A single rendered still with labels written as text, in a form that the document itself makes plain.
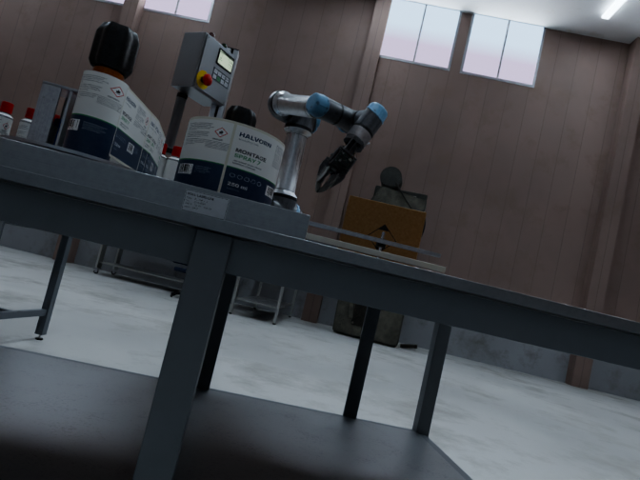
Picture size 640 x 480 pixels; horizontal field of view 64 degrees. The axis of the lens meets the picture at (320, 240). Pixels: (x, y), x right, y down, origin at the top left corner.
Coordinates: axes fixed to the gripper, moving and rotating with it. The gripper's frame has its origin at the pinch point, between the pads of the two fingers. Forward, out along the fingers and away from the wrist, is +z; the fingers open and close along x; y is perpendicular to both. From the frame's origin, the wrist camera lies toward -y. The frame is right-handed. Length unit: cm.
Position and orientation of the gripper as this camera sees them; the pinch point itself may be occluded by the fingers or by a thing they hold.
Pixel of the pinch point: (318, 189)
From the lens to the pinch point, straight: 168.0
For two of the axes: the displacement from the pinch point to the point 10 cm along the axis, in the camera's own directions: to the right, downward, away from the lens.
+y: 2.6, -0.9, -9.6
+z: -5.7, 7.9, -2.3
